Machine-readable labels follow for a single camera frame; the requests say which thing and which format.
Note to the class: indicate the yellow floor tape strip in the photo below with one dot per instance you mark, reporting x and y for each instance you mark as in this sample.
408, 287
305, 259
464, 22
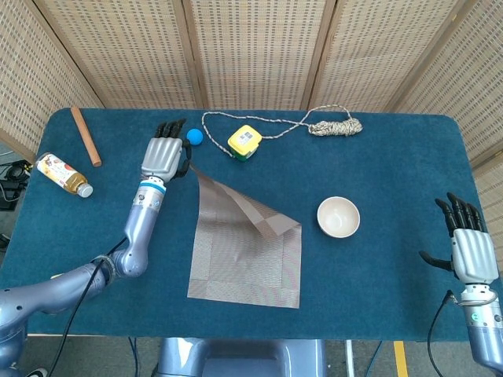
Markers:
400, 359

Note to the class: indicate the green box with yellow lid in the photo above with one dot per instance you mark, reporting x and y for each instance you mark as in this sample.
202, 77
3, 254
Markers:
244, 139

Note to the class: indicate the blue ball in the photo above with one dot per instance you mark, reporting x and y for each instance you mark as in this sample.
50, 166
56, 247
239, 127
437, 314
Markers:
195, 137

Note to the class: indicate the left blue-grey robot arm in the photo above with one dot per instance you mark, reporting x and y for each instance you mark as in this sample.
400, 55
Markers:
137, 228

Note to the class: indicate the white table leg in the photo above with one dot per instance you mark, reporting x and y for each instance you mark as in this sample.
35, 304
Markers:
349, 357

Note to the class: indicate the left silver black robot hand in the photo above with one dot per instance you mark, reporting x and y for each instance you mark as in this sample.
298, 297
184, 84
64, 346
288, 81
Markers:
161, 157

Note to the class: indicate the cream ceramic bowl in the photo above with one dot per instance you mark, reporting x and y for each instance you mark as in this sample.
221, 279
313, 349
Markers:
338, 218

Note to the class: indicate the woven grey placemat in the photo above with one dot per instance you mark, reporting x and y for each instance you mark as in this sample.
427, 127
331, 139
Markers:
243, 267

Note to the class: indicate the tea bottle with white cap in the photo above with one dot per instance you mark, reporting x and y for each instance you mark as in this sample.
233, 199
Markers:
59, 170

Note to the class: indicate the brown wooden dowel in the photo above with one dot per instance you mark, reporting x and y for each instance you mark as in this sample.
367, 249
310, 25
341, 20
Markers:
86, 137

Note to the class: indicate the woven bamboo folding screen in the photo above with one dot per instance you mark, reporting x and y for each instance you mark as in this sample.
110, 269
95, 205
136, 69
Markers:
255, 47

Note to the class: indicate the blue-grey robot torso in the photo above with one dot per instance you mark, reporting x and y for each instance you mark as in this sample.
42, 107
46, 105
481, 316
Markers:
243, 357

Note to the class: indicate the black equipment on floor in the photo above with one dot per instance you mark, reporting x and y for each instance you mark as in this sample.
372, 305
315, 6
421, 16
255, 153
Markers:
13, 173

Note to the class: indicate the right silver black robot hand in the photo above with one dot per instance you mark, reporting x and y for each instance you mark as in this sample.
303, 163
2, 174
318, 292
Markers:
471, 255

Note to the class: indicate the blue carpet table cover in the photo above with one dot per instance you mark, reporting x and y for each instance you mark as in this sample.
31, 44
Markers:
373, 282

